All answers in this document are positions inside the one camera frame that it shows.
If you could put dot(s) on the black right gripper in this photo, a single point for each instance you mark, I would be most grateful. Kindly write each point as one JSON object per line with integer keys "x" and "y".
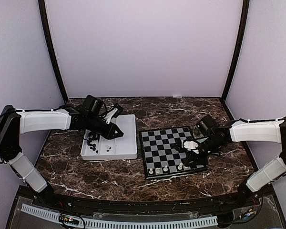
{"x": 199, "y": 160}

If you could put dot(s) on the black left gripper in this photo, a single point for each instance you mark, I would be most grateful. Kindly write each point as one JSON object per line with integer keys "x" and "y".
{"x": 109, "y": 134}

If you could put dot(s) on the white chess king piece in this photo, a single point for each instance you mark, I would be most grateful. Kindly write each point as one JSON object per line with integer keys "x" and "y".
{"x": 180, "y": 167}

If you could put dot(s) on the white plastic parts tray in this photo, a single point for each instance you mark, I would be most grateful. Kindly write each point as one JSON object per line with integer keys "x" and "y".
{"x": 124, "y": 147}

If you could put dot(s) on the white chess pawn piece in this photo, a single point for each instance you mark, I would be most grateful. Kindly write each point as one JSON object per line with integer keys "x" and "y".
{"x": 165, "y": 169}

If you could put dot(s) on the black and grey chessboard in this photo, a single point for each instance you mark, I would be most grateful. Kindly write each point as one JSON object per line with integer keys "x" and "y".
{"x": 158, "y": 150}

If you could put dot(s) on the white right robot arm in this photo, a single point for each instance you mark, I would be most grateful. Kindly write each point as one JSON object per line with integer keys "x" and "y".
{"x": 238, "y": 131}

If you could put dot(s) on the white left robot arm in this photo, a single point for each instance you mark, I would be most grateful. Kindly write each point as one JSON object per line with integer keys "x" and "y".
{"x": 15, "y": 122}

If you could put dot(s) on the pile of white chess pieces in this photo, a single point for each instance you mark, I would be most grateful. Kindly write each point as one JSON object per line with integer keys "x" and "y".
{"x": 109, "y": 148}

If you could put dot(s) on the pile of black chess pieces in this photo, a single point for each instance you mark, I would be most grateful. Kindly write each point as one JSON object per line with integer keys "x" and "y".
{"x": 92, "y": 140}

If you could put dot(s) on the light blue flower plate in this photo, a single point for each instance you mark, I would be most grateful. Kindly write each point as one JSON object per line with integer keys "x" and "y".
{"x": 197, "y": 134}

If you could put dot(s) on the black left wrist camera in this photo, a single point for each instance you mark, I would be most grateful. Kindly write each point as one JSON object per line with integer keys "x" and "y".
{"x": 92, "y": 104}

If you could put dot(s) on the white slotted cable duct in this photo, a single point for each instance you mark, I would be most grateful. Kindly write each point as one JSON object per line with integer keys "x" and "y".
{"x": 121, "y": 221}

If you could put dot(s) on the black front rail base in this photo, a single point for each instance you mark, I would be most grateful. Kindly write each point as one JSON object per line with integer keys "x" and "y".
{"x": 86, "y": 206}

